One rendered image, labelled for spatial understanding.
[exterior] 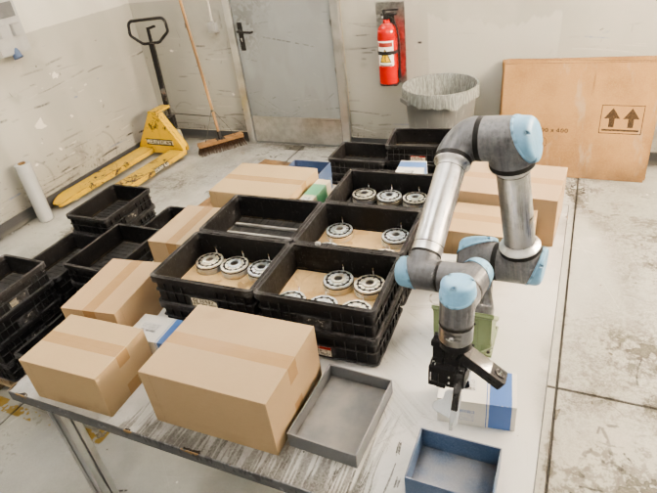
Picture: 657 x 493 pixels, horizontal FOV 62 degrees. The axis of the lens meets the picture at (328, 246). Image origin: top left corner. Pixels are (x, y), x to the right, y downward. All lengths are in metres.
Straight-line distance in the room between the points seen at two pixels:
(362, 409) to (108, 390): 0.74
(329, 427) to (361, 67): 3.66
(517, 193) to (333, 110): 3.61
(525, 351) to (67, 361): 1.37
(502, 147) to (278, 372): 0.80
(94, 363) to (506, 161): 1.28
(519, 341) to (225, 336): 0.90
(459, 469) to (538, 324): 0.61
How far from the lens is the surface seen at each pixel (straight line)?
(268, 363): 1.49
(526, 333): 1.85
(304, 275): 1.90
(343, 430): 1.56
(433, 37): 4.56
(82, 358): 1.80
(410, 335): 1.82
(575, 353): 2.85
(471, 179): 2.31
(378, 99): 4.82
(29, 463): 2.87
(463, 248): 1.70
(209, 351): 1.58
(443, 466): 1.49
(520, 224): 1.56
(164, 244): 2.24
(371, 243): 2.03
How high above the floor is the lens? 1.92
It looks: 32 degrees down
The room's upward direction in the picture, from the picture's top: 8 degrees counter-clockwise
